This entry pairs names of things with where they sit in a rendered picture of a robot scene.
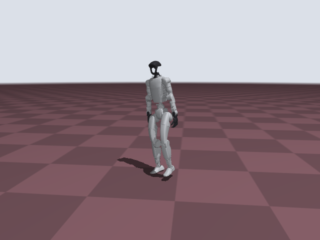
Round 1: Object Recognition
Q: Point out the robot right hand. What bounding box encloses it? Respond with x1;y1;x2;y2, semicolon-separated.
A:
147;111;152;123

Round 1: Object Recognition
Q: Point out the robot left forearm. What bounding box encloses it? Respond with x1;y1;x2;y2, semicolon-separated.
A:
169;94;178;115

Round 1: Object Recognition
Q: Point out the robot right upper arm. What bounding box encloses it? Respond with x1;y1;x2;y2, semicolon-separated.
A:
145;80;152;101

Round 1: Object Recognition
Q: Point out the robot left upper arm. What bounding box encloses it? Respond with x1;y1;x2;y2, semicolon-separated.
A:
161;77;173;101

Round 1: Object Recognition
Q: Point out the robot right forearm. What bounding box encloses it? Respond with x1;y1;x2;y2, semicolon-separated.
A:
146;100;152;114

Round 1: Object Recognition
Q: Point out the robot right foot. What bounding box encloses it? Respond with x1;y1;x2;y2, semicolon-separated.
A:
150;165;165;174

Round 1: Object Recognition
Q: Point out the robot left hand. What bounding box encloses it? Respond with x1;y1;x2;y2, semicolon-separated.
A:
171;111;178;128

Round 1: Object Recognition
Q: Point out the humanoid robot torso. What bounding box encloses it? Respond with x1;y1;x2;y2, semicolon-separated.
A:
149;75;168;119

